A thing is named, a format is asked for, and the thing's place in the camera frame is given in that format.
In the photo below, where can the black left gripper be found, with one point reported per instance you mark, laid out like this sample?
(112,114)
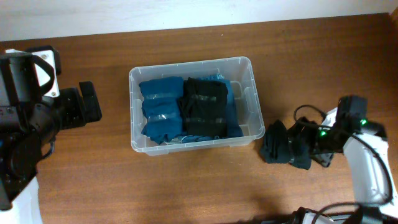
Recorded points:
(90,101)

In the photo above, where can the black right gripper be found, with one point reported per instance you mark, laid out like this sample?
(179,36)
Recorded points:
(324,160)

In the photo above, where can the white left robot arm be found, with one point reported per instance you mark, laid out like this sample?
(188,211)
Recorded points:
(33,112)

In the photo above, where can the blue garment with tape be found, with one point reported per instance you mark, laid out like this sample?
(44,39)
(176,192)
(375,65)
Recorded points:
(160,108)

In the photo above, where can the dark blue jeans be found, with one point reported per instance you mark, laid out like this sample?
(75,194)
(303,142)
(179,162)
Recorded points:
(233,128)

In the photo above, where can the clear plastic storage container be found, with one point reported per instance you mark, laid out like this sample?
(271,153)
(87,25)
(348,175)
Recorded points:
(238,70)

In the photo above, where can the black garment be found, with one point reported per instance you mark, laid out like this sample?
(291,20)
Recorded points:
(203,107)
(280,148)

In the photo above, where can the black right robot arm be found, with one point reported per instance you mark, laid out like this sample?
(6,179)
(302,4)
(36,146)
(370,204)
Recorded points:
(346,130)

